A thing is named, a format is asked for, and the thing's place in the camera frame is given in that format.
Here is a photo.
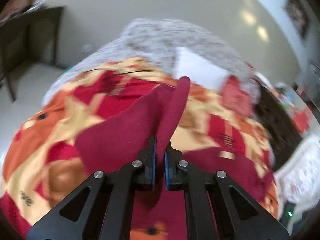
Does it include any red plastic bag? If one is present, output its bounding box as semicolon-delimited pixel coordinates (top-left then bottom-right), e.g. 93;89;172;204
292;107;311;134

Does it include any red heart cushion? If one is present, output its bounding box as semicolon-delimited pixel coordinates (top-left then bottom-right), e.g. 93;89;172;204
220;75;253;118

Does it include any maroon fleece garment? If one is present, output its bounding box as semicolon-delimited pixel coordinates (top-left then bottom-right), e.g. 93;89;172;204
75;76;276;240

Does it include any floral quilt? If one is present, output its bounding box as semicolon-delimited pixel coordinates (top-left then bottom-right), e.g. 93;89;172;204
42;18;260;106

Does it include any orange red patterned blanket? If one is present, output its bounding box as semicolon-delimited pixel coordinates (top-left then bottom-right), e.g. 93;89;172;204
1;57;278;239

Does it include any dark carved wooden headboard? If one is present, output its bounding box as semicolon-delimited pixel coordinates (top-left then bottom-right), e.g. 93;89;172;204
254;86;302;171

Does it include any white pillow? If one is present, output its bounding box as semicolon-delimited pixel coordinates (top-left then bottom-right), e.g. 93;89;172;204
172;47;231;91

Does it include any dark wooden side table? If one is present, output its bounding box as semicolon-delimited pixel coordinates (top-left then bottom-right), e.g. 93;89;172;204
1;6;65;102

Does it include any white upholstered floral chair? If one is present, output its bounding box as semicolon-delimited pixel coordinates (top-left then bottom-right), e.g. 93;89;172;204
274;134;319;236

